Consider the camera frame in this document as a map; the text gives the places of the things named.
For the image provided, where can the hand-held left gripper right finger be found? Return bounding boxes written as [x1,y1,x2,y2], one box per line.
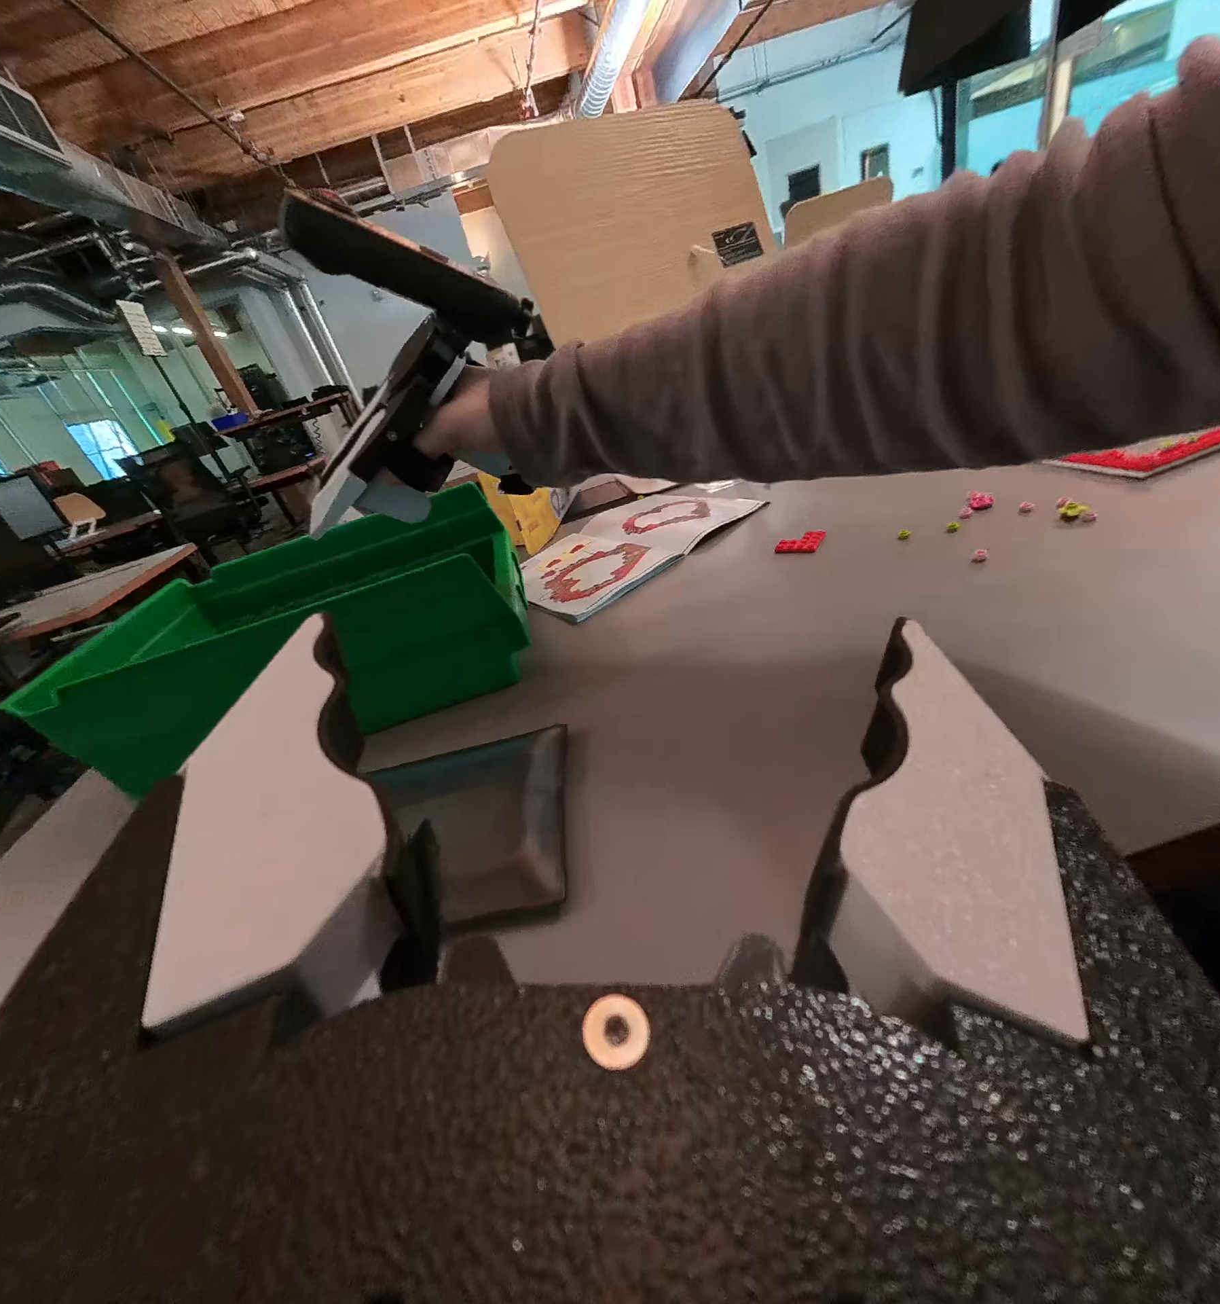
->
[791,616,1096,1047]

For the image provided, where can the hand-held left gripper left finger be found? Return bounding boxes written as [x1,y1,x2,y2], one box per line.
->
[140,611,446,1032]

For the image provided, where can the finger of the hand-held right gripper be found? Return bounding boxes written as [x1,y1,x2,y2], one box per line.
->
[359,471,435,524]
[308,375,399,538]

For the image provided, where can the red heart lego frame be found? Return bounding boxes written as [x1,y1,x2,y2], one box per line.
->
[1047,415,1220,480]

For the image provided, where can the person's right forearm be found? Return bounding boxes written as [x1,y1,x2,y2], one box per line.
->
[488,30,1220,488]

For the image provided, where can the yellow lego set box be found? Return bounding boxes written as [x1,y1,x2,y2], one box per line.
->
[475,471,562,558]

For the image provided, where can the open lego instruction booklet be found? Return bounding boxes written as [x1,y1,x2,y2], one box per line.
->
[516,494,772,625]

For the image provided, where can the scattered small lego pieces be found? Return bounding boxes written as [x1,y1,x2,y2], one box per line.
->
[895,488,1102,566]

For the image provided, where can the person's right hand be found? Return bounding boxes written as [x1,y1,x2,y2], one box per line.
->
[415,364,504,468]

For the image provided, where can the large cardboard panel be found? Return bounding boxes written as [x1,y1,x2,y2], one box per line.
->
[486,97,781,351]

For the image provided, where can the black square tray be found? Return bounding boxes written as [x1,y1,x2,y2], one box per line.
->
[365,725,571,932]

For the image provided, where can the wooden desk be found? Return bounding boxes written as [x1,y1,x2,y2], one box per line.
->
[0,542,200,642]

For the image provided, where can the white paper sign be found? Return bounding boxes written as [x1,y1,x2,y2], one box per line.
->
[116,297,171,359]

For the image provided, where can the desktop computer monitor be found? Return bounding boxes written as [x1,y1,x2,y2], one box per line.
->
[0,471,69,542]

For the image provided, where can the grey ceiling air unit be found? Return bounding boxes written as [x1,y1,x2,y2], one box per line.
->
[0,53,74,172]

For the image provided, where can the small cardboard panel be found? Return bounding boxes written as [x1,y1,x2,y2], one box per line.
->
[781,179,896,248]

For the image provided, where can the black hanging monitor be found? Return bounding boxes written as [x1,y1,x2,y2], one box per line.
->
[896,0,1035,99]

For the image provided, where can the wooden support post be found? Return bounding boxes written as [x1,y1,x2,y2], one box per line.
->
[151,254,261,421]

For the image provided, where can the ribbed ventilation duct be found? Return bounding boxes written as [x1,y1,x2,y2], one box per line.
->
[578,0,665,119]

